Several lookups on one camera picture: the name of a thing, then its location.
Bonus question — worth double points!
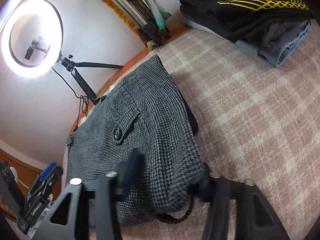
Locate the grey houndstooth pants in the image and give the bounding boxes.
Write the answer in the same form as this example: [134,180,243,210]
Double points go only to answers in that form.
[67,56,203,226]

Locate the brown wooden door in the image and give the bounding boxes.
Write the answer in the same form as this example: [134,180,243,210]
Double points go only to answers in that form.
[0,148,62,221]

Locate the folded blue jeans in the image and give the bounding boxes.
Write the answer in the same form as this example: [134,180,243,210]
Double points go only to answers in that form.
[181,16,311,68]

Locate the folded silver tripod stand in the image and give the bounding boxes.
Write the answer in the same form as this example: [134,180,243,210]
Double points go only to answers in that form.
[102,0,165,46]

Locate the black garment yellow stripes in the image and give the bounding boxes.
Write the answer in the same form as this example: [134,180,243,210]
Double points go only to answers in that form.
[180,0,313,43]

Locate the black power cable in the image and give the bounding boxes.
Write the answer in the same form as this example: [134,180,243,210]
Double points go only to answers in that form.
[51,65,91,117]

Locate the phone clamp in ring light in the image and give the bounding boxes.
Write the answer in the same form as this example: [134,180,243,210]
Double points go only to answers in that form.
[24,40,50,61]

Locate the white ring light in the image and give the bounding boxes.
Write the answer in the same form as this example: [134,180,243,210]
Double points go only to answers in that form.
[1,0,63,79]

